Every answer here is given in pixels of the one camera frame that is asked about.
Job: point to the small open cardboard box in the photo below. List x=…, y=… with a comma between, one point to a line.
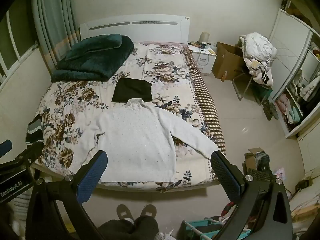
x=252, y=158

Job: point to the grey green curtain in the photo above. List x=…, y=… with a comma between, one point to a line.
x=53, y=22

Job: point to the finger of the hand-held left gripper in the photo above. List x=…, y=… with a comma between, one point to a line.
x=5, y=147
x=27, y=155

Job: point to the white framed window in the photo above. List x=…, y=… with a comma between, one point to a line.
x=15, y=45

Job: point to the black keyboard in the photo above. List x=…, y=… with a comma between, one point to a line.
x=260, y=175

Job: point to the person's right grey slipper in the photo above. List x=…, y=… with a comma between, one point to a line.
x=148, y=211

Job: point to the large brown cardboard box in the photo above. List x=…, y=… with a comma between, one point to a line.
x=226, y=62

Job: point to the person's legs in dark trousers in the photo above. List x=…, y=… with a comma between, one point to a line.
x=135, y=230

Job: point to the person's grey slipper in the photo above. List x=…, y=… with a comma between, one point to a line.
x=124, y=212
x=148, y=211

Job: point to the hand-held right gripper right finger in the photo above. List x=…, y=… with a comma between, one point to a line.
x=225, y=177

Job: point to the white wardrobe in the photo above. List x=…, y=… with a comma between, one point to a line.
x=287, y=55

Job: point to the striped grey black garment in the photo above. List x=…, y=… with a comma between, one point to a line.
x=35, y=130

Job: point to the floral bed sheet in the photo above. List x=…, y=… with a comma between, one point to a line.
x=165, y=67

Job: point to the metal folding chair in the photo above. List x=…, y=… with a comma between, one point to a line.
x=243, y=85

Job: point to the white knit sweater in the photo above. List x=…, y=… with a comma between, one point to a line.
x=137, y=140

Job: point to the white bed headboard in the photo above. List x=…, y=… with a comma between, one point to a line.
x=140, y=28

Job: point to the brown checkered mattress cover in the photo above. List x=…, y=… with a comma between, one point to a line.
x=207, y=102

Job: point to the dark green pillow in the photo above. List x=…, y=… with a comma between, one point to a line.
x=95, y=57

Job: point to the pile of white clothes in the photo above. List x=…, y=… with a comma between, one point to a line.
x=258, y=55

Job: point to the teal storage rack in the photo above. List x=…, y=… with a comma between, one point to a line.
x=200, y=227

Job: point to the white nightstand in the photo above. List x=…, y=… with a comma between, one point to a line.
x=203, y=60

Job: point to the red black umbrella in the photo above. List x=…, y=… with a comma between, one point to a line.
x=227, y=208

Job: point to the person's left grey slipper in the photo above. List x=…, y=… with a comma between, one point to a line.
x=124, y=212

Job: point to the pair of green slippers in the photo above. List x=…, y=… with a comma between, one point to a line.
x=270, y=110

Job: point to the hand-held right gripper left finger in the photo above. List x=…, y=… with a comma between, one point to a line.
x=92, y=177

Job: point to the black folded cloth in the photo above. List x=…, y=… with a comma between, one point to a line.
x=132, y=90

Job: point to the small table lamp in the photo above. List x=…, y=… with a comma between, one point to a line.
x=204, y=39

